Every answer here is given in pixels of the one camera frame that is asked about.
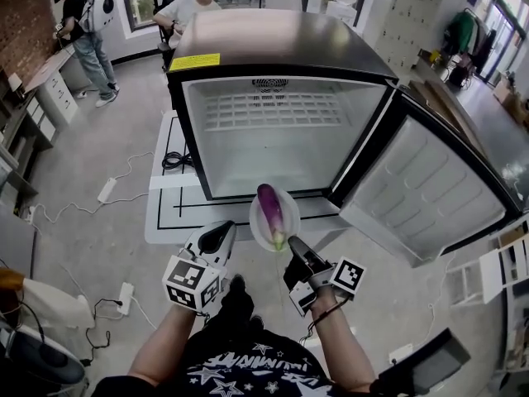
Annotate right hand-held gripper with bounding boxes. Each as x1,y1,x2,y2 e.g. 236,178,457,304
283,235,368,318

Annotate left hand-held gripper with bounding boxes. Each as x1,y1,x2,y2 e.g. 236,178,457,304
161,220,238,315

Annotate white plate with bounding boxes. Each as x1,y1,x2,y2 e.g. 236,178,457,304
249,186,301,253

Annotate purple eggplant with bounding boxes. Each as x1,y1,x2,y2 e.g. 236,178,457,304
256,183,288,251

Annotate black mini fridge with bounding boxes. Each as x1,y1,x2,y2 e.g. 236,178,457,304
166,9,522,268

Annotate person's right forearm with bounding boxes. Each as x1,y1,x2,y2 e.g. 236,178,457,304
308,292,376,393

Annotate person's left forearm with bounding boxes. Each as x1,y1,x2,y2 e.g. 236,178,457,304
127,303,212,385

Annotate person's black trouser legs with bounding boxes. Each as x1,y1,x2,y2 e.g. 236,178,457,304
221,274,266,337

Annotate white power strip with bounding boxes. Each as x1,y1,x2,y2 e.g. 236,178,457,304
116,281,136,316
97,177,118,204
388,342,415,364

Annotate black star print shirt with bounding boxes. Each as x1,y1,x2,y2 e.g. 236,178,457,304
91,327,375,397

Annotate black round fan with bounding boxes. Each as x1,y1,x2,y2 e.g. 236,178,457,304
0,319,87,397

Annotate black flat device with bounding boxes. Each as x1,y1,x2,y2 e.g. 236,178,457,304
376,328,473,397

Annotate white open shelf unit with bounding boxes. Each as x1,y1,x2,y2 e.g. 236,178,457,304
447,220,529,306

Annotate grey shelf unit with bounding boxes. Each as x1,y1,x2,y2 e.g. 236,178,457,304
0,67,55,214

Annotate white desk with drawers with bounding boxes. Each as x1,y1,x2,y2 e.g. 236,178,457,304
23,43,80,132

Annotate black office chair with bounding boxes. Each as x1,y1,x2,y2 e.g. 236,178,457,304
156,0,197,73

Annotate grey metal lockers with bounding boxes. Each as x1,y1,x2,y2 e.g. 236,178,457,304
377,0,448,69

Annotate clothes rack with garments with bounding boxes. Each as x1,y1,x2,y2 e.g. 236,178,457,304
439,7,498,88

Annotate white round window backpack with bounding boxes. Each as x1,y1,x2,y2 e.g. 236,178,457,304
77,0,117,34

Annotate coiled black power cable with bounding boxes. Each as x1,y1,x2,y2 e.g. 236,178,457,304
161,151,195,170

